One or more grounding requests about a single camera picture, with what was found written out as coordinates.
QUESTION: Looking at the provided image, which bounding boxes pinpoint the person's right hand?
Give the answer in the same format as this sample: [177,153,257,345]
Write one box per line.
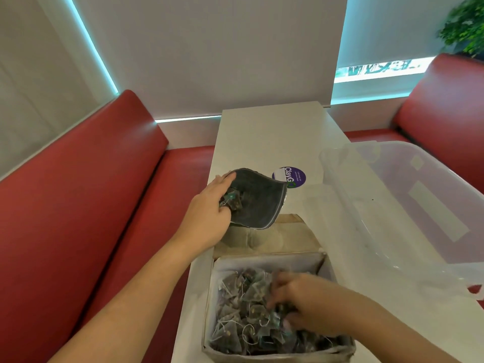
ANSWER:
[266,271,364,338]

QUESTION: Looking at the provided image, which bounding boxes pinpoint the person's left hand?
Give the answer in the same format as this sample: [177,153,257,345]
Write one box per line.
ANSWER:
[181,172,237,254]

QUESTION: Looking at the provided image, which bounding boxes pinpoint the dark grey foil pouch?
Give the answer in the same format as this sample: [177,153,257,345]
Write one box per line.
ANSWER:
[219,168,289,231]

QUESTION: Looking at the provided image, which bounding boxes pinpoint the person's right forearm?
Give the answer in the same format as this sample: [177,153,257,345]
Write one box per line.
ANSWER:
[340,294,463,363]

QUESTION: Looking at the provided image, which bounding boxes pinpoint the person's left forearm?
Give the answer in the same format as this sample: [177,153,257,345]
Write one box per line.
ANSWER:
[48,232,213,363]

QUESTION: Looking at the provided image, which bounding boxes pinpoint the dark pyramid tea bag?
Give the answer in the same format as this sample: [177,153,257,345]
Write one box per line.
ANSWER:
[220,188,245,212]

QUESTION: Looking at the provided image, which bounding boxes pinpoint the brown cardboard box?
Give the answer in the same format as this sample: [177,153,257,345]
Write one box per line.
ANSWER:
[201,213,357,363]

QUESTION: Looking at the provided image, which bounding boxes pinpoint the pile of pyramid tea bags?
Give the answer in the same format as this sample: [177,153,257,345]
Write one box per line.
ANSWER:
[209,268,353,356]

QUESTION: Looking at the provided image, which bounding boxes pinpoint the clear plastic bag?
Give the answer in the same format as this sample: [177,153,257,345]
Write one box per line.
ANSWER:
[295,145,484,301]

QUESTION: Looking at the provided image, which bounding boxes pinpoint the round purple sticker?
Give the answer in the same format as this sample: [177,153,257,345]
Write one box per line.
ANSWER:
[272,167,307,189]

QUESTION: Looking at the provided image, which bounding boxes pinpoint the red padded bench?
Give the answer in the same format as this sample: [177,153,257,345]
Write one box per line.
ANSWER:
[0,90,216,363]
[343,53,484,195]

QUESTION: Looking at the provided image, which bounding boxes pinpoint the clear plastic storage bin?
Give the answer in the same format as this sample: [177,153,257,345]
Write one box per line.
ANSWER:
[319,141,484,269]

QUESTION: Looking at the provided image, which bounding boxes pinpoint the white roller blind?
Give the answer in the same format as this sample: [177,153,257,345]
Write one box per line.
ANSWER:
[71,0,348,120]

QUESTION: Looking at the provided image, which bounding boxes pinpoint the pale blue roller blind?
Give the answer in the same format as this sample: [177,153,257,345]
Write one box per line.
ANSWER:
[336,0,471,69]

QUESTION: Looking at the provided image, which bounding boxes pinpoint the green leafy plant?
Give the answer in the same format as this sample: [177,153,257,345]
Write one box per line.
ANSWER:
[438,0,484,58]

